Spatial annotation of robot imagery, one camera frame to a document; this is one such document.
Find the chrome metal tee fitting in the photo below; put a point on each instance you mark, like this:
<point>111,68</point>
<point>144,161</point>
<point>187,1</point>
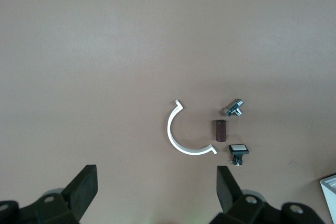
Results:
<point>232,107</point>

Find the dark brown cylinder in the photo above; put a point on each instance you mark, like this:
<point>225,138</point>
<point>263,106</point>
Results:
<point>220,130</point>

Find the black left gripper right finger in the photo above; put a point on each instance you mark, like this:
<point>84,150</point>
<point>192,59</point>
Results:
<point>231,195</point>

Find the white semicircular pipe clamp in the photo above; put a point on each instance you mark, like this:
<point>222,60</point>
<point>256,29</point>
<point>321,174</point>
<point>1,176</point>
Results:
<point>169,132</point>

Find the white drawer cabinet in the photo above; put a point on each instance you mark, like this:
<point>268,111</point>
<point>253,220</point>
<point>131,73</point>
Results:
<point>331,197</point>

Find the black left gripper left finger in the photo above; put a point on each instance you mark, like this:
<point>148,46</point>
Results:
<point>76,195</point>

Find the white square push button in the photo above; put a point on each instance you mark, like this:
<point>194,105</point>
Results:
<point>239,148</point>

